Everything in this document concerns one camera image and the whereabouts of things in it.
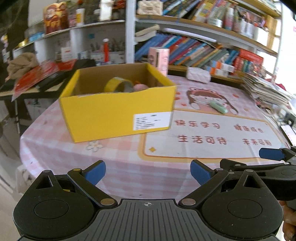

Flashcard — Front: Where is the printed desk mat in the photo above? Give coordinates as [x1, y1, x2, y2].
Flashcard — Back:
[140, 79, 292, 161]

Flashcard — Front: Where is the long black box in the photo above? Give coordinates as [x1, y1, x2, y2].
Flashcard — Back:
[35, 71, 74, 91]

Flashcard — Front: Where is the black electronic keyboard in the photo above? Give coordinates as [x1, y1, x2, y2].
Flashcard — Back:
[0, 59, 96, 98]

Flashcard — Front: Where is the pile of red packets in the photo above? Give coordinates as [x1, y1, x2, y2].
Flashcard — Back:
[11, 62, 59, 101]

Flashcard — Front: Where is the cream quilted handbag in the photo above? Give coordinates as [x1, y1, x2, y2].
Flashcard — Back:
[136, 0, 163, 16]

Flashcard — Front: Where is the pink checked tablecloth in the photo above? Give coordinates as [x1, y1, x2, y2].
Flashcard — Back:
[20, 74, 296, 202]

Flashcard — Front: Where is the beige cloth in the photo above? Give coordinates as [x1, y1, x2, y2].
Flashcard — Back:
[6, 52, 39, 80]

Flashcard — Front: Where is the white quilted pouch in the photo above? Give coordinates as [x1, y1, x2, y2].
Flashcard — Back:
[186, 67, 211, 83]

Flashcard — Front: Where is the stack of red envelopes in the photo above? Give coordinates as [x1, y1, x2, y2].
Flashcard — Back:
[57, 59, 78, 71]

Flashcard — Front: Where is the row of leaning books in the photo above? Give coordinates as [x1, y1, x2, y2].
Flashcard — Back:
[162, 0, 208, 22]

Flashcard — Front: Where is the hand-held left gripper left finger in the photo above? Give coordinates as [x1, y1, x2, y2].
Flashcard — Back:
[36, 160, 117, 207]

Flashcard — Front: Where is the white pen holder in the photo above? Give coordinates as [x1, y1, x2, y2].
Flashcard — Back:
[90, 42, 104, 63]
[109, 39, 126, 63]

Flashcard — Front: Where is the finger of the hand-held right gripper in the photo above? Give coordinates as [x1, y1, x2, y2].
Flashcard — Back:
[259, 146, 296, 165]
[220, 159, 286, 177]

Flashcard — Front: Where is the red gift bag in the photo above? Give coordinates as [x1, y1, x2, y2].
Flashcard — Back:
[43, 2, 69, 35]

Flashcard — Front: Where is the red tassel ornament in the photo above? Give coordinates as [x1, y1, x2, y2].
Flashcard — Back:
[103, 39, 110, 62]

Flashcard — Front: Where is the row of colourful books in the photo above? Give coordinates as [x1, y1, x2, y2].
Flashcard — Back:
[134, 34, 240, 69]

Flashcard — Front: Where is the white desk calendar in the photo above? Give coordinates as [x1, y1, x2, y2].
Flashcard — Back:
[60, 46, 73, 61]

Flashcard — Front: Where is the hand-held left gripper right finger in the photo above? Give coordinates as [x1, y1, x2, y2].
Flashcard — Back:
[180, 159, 262, 207]

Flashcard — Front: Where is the white bookshelf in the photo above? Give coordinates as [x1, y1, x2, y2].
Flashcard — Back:
[13, 0, 284, 86]

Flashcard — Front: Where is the pink cartoon box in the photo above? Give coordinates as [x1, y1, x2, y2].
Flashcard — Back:
[148, 47, 170, 76]

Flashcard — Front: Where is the stack of magazines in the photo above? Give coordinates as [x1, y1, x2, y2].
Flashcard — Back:
[240, 72, 296, 112]

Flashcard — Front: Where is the white bottle with yellow label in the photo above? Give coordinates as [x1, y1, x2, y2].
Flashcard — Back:
[76, 8, 85, 26]

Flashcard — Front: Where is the thick cream book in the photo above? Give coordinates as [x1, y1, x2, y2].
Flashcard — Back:
[135, 25, 160, 42]

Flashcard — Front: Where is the yellow tape roll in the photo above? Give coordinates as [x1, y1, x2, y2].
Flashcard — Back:
[104, 77, 133, 93]

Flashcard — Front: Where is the stack of small orange-white boxes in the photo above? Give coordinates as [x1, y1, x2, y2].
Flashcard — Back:
[203, 61, 235, 77]

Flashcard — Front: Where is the yellow cardboard box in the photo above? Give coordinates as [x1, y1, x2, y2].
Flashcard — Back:
[59, 63, 177, 143]

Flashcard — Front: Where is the black keyboard stand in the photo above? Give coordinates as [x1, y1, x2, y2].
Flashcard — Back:
[0, 93, 30, 136]

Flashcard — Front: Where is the person's right hand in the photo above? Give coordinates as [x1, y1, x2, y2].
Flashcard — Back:
[279, 201, 296, 241]

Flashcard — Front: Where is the red book box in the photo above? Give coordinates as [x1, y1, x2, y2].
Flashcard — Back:
[232, 49, 264, 75]

